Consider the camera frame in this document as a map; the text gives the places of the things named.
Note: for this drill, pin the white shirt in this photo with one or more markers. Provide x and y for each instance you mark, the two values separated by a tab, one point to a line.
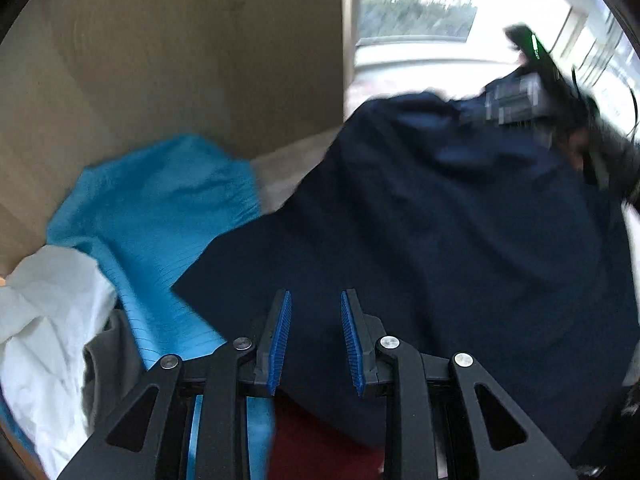
45	320

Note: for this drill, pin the bright blue garment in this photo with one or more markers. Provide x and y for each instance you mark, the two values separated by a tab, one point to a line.
150	220

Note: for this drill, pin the dark red garment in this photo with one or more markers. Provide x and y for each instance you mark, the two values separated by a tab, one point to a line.
320	435

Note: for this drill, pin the white window frame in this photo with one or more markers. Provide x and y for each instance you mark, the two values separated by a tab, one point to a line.
575	25

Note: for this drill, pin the wood-grain panel board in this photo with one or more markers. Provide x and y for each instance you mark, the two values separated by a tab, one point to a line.
175	60

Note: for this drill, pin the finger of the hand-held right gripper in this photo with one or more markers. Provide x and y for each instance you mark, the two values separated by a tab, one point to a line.
515	100

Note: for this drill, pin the navy blue t-shirt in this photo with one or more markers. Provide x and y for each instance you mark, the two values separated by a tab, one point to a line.
425	240

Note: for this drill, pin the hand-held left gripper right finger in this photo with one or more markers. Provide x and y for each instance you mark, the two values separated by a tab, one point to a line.
352	340

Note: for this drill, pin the dark grey garment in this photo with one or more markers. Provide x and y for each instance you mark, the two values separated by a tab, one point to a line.
112	365

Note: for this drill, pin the green trees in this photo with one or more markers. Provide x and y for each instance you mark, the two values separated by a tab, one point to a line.
415	15

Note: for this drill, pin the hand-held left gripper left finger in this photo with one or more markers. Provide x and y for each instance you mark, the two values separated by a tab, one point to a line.
280	340

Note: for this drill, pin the person's right hand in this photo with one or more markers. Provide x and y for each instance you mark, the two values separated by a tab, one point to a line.
570	147

